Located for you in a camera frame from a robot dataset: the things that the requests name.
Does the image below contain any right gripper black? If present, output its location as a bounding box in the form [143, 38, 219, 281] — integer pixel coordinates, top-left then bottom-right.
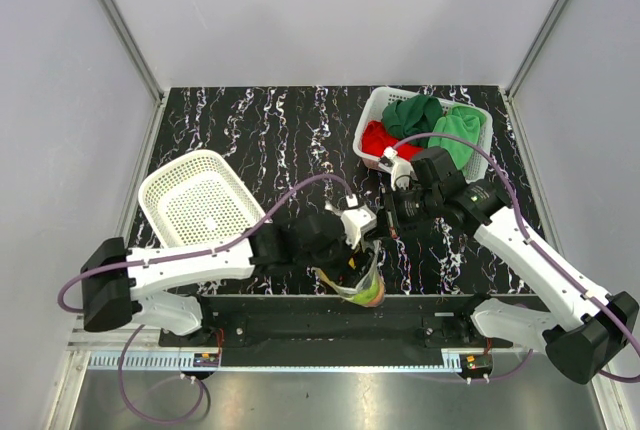
[365, 183, 442, 242]

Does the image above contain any polka dot zip bag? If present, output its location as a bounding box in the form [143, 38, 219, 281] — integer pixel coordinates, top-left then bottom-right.
[313, 240, 385, 303]

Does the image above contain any green fake apple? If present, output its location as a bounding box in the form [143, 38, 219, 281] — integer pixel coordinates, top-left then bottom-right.
[350, 285, 385, 307]

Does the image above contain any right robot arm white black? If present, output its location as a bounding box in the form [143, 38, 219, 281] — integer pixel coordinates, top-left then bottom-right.
[381, 179, 639, 384]

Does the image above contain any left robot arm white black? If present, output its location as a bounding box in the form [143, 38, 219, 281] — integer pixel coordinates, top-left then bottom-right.
[81, 207, 384, 346]

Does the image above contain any red cloth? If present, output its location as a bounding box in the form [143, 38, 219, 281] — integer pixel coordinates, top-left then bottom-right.
[361, 121, 422, 160]

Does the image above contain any dark green cloth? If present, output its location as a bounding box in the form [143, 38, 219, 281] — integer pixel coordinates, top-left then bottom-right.
[381, 94, 444, 140]

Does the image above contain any light green cloth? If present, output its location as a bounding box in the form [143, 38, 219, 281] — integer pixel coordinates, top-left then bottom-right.
[428, 104, 486, 170]

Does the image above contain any white rectangular slotted basket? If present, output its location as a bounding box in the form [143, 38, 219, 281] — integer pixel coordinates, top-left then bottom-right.
[353, 87, 493, 182]

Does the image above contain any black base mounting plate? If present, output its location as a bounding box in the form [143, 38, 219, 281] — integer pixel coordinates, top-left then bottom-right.
[159, 295, 524, 371]

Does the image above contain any white perforated oval basket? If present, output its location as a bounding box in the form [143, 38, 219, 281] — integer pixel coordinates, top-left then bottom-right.
[138, 150, 265, 248]

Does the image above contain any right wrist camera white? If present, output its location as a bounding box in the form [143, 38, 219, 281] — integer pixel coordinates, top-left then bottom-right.
[378, 147, 415, 190]

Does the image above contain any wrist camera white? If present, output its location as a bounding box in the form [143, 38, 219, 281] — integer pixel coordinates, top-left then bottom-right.
[340, 194, 377, 249]
[378, 147, 415, 190]

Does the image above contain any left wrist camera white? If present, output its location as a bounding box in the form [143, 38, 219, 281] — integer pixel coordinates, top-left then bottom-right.
[340, 194, 377, 249]

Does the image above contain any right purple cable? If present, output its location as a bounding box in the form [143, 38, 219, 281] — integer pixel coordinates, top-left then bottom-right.
[394, 132, 640, 384]

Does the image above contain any purple cable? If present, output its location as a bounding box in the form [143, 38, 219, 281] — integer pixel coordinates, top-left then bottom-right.
[394, 132, 640, 384]
[57, 173, 359, 424]

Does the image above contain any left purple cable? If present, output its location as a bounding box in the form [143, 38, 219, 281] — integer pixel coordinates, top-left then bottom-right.
[57, 173, 359, 424]

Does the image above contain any aluminium frame rail front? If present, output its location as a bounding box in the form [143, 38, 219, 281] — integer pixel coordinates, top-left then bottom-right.
[67, 315, 162, 349]

